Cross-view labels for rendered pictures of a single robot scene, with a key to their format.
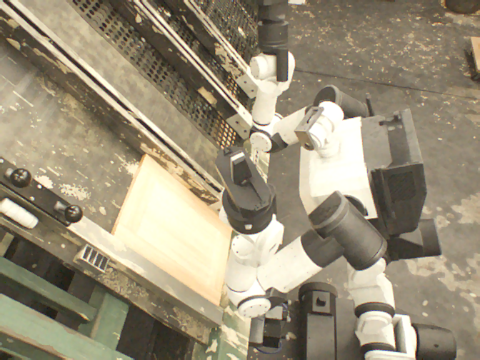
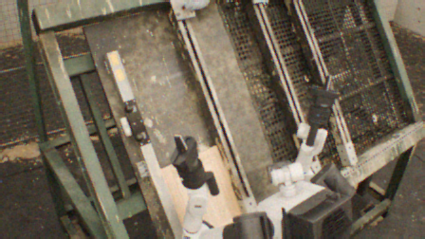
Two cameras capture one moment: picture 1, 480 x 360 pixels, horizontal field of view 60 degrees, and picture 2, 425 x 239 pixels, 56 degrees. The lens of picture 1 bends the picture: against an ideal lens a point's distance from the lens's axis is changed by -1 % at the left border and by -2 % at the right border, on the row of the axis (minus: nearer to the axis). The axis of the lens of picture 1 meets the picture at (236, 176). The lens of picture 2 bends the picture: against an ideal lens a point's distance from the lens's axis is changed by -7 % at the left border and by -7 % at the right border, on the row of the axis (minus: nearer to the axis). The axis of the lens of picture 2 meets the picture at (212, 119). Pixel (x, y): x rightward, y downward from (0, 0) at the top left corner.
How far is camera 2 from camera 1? 0.92 m
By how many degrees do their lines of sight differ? 35
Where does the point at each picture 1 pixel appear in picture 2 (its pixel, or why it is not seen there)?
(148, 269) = (165, 196)
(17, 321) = (91, 163)
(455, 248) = not seen: outside the picture
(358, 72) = not seen: outside the picture
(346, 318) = not seen: outside the picture
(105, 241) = (153, 166)
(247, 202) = (174, 158)
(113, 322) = (133, 208)
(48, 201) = (139, 129)
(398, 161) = (304, 215)
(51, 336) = (98, 180)
